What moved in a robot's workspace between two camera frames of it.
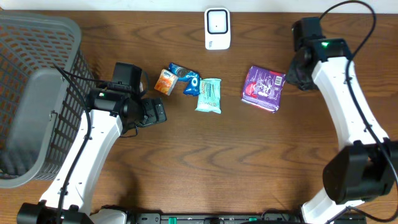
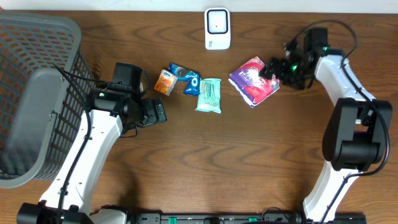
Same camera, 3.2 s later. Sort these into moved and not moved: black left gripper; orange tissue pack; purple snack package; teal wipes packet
Moved: purple snack package
Not moved: orange tissue pack; teal wipes packet; black left gripper
